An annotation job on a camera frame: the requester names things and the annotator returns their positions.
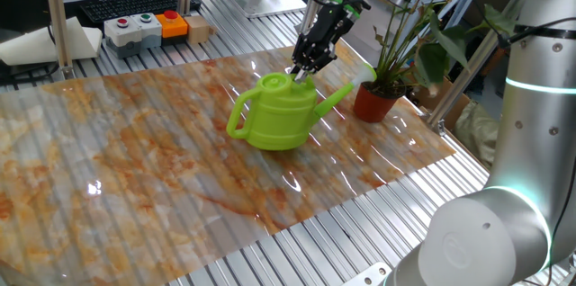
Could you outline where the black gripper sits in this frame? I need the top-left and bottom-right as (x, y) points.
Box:
(290, 3), (357, 82)

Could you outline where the green plastic watering can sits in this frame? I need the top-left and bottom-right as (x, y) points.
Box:
(226, 63), (378, 151)

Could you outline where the green plant in terracotta pot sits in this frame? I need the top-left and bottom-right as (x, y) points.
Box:
(353, 0), (518, 124)

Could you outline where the small wooden block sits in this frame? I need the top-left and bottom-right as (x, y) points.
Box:
(184, 14), (212, 45)

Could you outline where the orange emergency stop box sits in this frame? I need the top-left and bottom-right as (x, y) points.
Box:
(156, 9), (189, 47)

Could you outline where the brown cardboard box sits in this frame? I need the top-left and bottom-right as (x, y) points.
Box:
(407, 78), (472, 132)

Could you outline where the grey box with green button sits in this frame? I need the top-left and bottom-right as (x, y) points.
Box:
(130, 12), (163, 49)

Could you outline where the beige fabric bag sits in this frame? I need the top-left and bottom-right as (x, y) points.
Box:
(453, 101), (500, 170)

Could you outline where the black keyboard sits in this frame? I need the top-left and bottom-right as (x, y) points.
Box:
(79, 0), (203, 25)

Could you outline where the grey box with red button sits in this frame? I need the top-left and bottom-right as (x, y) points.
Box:
(103, 15), (143, 59)

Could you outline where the orange marble pattern mat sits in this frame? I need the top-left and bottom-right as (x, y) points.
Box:
(0, 38), (456, 286)

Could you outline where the white folded paper cone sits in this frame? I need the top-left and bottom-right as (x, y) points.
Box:
(0, 16), (104, 67)

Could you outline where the green wrist adapter ring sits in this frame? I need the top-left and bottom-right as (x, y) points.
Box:
(327, 0), (362, 20)

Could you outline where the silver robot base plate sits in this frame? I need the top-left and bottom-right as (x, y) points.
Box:
(341, 261), (393, 286)

